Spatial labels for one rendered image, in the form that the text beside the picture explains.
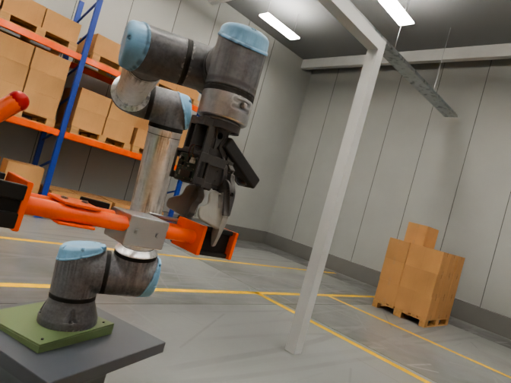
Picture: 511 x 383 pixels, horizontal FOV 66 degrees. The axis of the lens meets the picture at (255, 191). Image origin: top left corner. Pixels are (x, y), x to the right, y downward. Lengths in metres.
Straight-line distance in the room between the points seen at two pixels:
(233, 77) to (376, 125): 11.32
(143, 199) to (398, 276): 6.82
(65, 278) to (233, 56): 1.00
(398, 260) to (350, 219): 3.95
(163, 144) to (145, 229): 0.76
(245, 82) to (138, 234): 0.30
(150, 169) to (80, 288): 0.45
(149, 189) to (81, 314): 0.47
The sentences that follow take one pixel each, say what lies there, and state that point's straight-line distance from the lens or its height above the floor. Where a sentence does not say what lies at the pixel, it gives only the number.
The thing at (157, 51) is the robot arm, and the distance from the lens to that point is 0.78.
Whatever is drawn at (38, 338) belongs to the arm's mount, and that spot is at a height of 0.78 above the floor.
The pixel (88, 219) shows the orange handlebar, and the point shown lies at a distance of 0.57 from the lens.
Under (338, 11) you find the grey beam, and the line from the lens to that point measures 3.79.
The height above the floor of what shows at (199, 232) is 1.28.
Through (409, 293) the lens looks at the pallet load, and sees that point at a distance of 7.79.
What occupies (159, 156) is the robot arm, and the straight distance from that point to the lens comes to 1.35.
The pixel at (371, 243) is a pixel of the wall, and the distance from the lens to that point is 11.18.
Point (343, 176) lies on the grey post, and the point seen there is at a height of 1.80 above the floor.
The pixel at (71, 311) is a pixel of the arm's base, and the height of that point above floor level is 0.84.
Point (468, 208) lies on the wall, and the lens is 10.43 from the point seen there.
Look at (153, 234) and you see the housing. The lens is 0.62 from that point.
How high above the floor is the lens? 1.36
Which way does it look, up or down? 1 degrees up
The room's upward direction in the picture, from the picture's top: 16 degrees clockwise
